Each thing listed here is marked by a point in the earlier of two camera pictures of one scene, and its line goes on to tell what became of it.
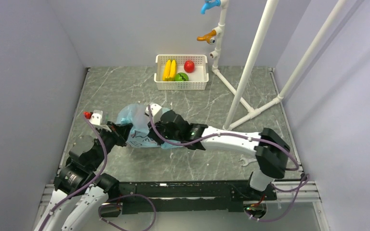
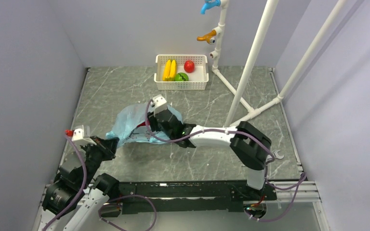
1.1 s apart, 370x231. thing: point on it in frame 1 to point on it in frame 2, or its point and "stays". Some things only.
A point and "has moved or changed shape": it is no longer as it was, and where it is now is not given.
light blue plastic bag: x=139 y=134 has moved or changed shape
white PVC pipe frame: x=240 y=110 stays
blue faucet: x=209 y=4 stays
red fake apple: x=189 y=66 stays
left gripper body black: x=114 y=137 to x=96 y=154
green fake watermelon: x=181 y=77 stays
